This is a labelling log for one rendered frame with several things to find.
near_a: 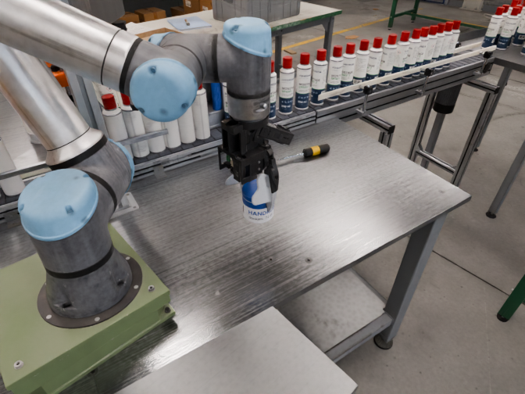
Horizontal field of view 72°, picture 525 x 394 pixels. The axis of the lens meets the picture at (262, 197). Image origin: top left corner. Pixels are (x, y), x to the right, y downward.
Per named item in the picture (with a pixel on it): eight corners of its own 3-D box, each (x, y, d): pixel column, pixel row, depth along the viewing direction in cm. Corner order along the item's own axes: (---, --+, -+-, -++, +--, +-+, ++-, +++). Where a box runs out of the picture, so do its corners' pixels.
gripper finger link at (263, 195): (251, 220, 74) (241, 180, 71) (273, 208, 77) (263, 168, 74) (261, 224, 72) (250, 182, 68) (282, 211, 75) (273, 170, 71)
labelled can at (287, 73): (287, 108, 140) (289, 53, 127) (294, 113, 136) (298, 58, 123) (275, 112, 137) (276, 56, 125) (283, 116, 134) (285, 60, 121)
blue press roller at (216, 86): (220, 116, 130) (216, 70, 119) (224, 119, 128) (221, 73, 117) (212, 119, 128) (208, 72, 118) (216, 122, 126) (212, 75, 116)
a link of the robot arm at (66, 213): (26, 274, 61) (-9, 208, 53) (63, 222, 72) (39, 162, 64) (98, 274, 60) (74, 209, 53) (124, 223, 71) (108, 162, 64)
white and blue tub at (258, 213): (259, 199, 86) (259, 174, 81) (280, 213, 82) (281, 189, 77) (236, 212, 82) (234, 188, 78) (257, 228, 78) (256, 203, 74)
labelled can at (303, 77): (302, 104, 143) (306, 50, 130) (310, 109, 139) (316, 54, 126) (291, 107, 141) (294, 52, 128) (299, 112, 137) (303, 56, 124)
